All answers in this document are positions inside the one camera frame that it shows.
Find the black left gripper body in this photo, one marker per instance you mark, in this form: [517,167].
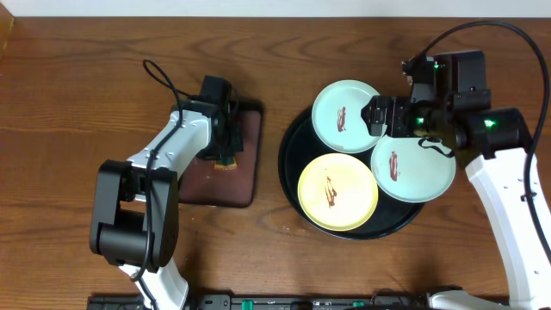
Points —
[232,140]

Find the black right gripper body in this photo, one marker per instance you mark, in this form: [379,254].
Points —
[407,119]

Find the green yellow sponge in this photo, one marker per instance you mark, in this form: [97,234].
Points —
[226,163]

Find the light green plate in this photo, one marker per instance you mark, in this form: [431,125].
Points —
[410,173]
[336,116]

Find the yellow plate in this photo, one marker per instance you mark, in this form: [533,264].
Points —
[337,192]

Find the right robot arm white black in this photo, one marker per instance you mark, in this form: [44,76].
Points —
[451,104]

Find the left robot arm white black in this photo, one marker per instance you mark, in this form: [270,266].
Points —
[135,221]

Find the black rectangular sponge tray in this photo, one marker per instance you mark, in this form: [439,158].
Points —
[233,186]

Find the round black serving tray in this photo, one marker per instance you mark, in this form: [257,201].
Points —
[301,145]

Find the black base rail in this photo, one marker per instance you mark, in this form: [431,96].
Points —
[226,302]

